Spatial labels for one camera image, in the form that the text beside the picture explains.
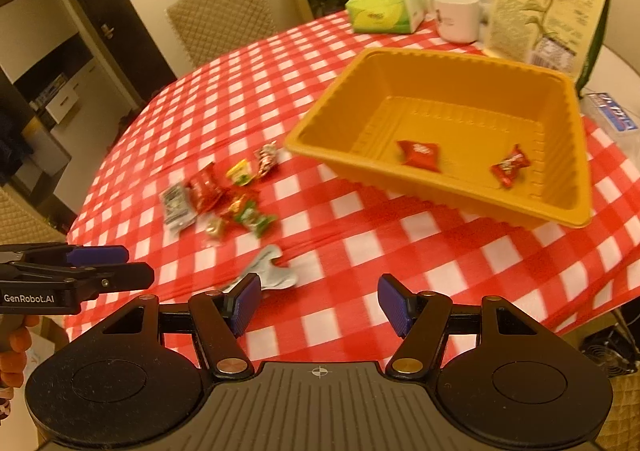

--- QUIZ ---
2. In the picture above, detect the red white striped candy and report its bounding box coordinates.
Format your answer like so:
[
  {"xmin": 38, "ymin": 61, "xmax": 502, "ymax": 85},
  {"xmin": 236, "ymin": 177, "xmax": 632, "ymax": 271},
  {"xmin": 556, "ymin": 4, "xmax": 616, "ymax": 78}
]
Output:
[{"xmin": 254, "ymin": 141, "xmax": 279, "ymax": 178}]

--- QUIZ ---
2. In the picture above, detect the red pillow candy pack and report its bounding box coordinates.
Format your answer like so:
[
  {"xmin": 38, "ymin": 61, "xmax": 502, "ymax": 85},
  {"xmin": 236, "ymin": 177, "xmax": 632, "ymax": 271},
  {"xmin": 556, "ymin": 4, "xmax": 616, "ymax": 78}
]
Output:
[{"xmin": 397, "ymin": 140, "xmax": 440, "ymax": 173}]

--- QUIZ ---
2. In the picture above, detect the blue white small box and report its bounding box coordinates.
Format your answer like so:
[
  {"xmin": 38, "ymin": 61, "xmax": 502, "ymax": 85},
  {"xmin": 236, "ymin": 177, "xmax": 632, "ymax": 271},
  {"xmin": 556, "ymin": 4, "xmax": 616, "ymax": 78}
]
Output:
[{"xmin": 582, "ymin": 92, "xmax": 639, "ymax": 159}]

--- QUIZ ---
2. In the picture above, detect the person's left hand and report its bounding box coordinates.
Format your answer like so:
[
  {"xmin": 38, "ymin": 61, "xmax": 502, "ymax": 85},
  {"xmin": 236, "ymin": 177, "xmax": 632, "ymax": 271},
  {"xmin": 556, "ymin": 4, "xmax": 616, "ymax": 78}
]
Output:
[{"xmin": 0, "ymin": 315, "xmax": 40, "ymax": 388}]

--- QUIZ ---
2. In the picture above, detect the red twisted candy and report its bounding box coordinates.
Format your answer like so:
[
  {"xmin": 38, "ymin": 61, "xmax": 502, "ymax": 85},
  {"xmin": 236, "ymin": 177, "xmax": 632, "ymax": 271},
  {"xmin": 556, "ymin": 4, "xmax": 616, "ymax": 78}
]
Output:
[{"xmin": 490, "ymin": 145, "xmax": 530, "ymax": 189}]

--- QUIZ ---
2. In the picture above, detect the silver green snack packet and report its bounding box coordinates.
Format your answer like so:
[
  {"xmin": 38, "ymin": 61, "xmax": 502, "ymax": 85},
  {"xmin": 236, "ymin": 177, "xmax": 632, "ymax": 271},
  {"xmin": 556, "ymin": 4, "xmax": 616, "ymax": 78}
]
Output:
[{"xmin": 222, "ymin": 244, "xmax": 298, "ymax": 293}]

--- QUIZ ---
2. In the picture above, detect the green tissue pack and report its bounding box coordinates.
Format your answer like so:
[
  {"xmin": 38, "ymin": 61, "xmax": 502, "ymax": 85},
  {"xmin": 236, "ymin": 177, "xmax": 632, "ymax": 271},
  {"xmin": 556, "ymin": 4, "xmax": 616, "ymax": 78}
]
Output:
[{"xmin": 346, "ymin": 0, "xmax": 425, "ymax": 34}]

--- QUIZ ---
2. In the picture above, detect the white ceramic mug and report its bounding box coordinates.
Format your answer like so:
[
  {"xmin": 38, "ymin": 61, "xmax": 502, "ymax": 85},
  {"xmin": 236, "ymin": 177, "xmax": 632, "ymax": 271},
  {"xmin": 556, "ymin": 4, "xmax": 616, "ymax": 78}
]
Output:
[{"xmin": 428, "ymin": 0, "xmax": 484, "ymax": 45}]

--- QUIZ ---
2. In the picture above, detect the sunflower seed bag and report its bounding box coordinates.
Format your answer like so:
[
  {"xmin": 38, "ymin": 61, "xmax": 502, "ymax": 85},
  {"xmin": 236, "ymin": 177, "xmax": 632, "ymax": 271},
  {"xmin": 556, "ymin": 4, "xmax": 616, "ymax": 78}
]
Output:
[{"xmin": 484, "ymin": 0, "xmax": 611, "ymax": 90}]

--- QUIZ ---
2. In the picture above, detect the dark wooden door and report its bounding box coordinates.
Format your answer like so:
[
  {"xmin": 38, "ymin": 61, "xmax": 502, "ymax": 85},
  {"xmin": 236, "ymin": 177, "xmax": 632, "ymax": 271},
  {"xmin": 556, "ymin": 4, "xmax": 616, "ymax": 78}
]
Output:
[{"xmin": 70, "ymin": 0, "xmax": 176, "ymax": 104}]

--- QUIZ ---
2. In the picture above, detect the small pale wrapped candy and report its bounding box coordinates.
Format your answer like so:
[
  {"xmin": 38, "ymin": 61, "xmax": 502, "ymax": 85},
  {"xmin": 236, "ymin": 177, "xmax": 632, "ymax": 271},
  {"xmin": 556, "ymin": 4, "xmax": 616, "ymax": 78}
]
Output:
[{"xmin": 205, "ymin": 214, "xmax": 228, "ymax": 241}]

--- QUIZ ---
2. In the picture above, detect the dark cabinet with shelves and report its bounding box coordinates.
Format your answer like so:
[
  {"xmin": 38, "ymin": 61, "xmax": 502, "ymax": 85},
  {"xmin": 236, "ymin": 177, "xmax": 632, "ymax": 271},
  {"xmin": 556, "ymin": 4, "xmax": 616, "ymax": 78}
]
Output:
[{"xmin": 0, "ymin": 0, "xmax": 147, "ymax": 232}]

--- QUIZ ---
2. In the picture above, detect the large red snack packet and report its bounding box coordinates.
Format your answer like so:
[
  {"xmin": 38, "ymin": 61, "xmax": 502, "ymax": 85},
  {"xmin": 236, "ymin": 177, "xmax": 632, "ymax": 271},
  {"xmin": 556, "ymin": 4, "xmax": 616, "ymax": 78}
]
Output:
[{"xmin": 186, "ymin": 162, "xmax": 230, "ymax": 214}]

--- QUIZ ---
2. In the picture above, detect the yellow green candy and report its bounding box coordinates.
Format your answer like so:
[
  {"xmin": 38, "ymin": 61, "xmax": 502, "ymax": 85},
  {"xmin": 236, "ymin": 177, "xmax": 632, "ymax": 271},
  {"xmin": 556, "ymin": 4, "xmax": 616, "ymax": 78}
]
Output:
[{"xmin": 226, "ymin": 159, "xmax": 255, "ymax": 187}]

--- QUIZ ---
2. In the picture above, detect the red white checkered tablecloth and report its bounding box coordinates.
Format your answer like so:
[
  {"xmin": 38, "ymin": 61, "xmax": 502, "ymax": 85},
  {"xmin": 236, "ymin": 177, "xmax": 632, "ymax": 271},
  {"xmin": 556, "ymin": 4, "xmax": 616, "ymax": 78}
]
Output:
[{"xmin": 68, "ymin": 14, "xmax": 639, "ymax": 361}]

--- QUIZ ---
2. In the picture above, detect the near woven chair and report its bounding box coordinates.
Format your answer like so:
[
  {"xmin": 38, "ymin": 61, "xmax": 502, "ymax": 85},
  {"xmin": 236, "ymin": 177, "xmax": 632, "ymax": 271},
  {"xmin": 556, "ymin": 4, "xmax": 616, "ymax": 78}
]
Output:
[{"xmin": 0, "ymin": 189, "xmax": 65, "ymax": 245}]

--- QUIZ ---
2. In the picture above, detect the small red orange candy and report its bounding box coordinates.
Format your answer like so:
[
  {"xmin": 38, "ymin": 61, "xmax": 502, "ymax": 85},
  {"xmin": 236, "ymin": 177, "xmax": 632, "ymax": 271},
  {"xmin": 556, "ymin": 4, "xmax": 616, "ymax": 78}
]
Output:
[{"xmin": 219, "ymin": 193, "xmax": 255, "ymax": 223}]

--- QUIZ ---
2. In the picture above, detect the grey transparent nut packet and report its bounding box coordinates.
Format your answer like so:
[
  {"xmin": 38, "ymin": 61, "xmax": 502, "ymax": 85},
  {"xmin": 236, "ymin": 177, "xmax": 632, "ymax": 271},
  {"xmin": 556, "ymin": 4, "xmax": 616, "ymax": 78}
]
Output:
[{"xmin": 160, "ymin": 182, "xmax": 198, "ymax": 233}]

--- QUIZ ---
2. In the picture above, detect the yellow plastic tray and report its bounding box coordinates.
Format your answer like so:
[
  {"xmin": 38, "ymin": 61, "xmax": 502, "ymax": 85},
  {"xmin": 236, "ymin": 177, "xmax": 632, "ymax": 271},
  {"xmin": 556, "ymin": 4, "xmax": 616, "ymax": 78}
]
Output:
[{"xmin": 284, "ymin": 48, "xmax": 592, "ymax": 228}]

